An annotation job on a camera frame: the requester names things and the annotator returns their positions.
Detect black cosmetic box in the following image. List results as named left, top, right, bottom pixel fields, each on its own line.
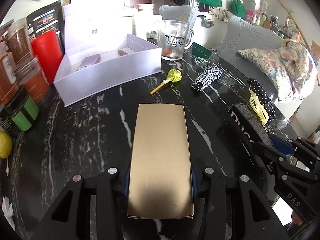
left=228, top=102, right=274, bottom=148

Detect gold rectangular box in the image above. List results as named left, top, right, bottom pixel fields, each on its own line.
left=127, top=103, right=194, bottom=219

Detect yellow hair claw clip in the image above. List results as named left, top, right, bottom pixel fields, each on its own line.
left=249, top=89, right=269, bottom=126

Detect black polka dot scrunchie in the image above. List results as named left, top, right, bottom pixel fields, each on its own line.
left=247, top=78, right=275, bottom=120

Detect floral cushion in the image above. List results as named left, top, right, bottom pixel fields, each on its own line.
left=237, top=39, right=318, bottom=101

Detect yellow lemon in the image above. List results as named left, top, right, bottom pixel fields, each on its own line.
left=0, top=131, right=12, bottom=159

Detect black white checkered scrunchie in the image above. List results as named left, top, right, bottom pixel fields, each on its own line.
left=191, top=65, right=222, bottom=92

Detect green labelled black jar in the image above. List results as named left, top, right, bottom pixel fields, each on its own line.
left=4, top=85, right=39, bottom=132

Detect grey leaf pattern chair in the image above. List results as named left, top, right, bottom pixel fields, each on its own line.
left=216, top=15, right=283, bottom=101

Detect green wrapped lollipop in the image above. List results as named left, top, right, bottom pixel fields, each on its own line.
left=150, top=69, right=182, bottom=95

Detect orange jar with lid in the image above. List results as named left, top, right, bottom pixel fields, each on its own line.
left=15, top=56, right=50, bottom=106

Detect green tote bag lower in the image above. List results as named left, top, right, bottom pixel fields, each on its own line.
left=231, top=0, right=246, bottom=20

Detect wooden spoon in mug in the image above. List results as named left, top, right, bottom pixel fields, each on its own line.
left=163, top=14, right=187, bottom=57

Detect brown jar with lid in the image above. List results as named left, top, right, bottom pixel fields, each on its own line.
left=6, top=18, right=33, bottom=64

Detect glass mug with cartoon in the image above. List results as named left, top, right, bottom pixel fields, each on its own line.
left=157, top=20, right=194, bottom=61

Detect white open gift box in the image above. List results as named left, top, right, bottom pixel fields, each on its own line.
left=54, top=4, right=161, bottom=106

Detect grey far chair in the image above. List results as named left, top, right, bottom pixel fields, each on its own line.
left=159, top=5, right=198, bottom=29

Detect red plastic canister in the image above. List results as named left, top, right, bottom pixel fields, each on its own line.
left=31, top=30, right=63, bottom=85

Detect black snack pouch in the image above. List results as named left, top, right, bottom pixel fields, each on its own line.
left=26, top=1, right=65, bottom=55

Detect pink paper cup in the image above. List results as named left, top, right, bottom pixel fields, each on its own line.
left=136, top=3, right=154, bottom=17

